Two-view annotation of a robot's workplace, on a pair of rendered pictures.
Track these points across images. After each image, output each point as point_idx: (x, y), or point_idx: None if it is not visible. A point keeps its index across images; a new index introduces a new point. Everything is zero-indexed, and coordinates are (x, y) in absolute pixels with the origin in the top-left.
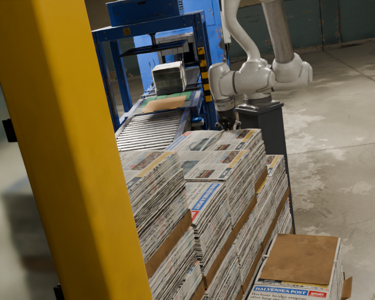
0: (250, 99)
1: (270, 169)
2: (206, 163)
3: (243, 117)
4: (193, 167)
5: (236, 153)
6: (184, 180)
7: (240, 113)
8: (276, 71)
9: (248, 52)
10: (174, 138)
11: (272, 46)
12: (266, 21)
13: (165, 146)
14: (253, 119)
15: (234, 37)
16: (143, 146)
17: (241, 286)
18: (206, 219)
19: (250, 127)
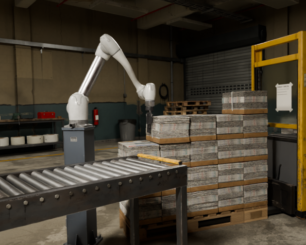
0: (87, 119)
1: (139, 140)
2: (190, 114)
3: (86, 133)
4: (195, 114)
5: (177, 114)
6: (222, 101)
7: (85, 131)
8: (87, 102)
9: (138, 81)
10: (82, 164)
11: (90, 86)
12: (98, 71)
13: (106, 161)
14: (91, 133)
15: (133, 74)
16: (110, 166)
17: None
18: None
19: (90, 139)
